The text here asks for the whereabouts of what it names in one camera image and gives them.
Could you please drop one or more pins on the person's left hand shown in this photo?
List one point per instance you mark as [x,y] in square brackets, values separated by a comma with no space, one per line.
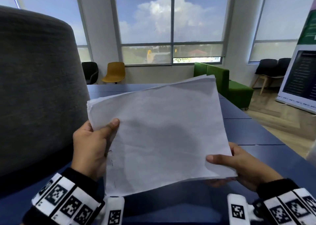
[91,150]

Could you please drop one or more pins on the person's right hand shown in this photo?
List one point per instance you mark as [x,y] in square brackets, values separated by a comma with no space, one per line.
[247,165]

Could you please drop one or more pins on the aligned white paper stack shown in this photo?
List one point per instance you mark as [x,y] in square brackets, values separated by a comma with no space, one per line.
[160,138]

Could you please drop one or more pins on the left wristband with marker tiles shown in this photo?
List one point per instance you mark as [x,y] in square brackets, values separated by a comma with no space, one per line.
[64,197]

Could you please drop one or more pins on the wristband with marker tiles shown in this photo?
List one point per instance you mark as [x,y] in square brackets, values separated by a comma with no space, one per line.
[64,197]
[288,202]

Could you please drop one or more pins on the right wristband with marker tiles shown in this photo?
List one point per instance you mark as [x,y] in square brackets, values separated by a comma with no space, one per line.
[288,202]

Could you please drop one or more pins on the dark green chair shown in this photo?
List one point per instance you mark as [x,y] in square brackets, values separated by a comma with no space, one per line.
[90,71]

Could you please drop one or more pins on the grey felt pillar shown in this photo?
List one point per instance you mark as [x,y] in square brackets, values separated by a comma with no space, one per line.
[39,89]

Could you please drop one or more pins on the yellow chair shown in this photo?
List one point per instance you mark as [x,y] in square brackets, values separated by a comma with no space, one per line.
[114,71]

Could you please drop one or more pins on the green sofa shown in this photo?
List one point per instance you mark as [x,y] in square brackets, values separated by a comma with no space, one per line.
[222,81]

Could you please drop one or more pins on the black chair with wooden legs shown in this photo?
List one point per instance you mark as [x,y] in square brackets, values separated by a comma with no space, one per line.
[284,65]
[266,68]

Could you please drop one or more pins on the white banner stand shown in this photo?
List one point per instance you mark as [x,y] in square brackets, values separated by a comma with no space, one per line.
[300,74]

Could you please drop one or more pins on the large framed window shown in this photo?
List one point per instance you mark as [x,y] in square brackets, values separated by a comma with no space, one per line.
[145,20]

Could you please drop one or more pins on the narrow window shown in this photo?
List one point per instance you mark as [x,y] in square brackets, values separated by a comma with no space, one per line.
[56,12]

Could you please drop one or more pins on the window with white blind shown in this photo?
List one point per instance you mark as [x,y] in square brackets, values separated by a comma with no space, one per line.
[281,17]

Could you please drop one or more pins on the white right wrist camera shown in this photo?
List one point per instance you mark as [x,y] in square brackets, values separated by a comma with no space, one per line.
[238,210]

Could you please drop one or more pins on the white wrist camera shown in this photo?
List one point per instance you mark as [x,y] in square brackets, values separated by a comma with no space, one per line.
[238,210]
[113,211]

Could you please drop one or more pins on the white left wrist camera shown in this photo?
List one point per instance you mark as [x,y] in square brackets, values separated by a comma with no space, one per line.
[113,211]

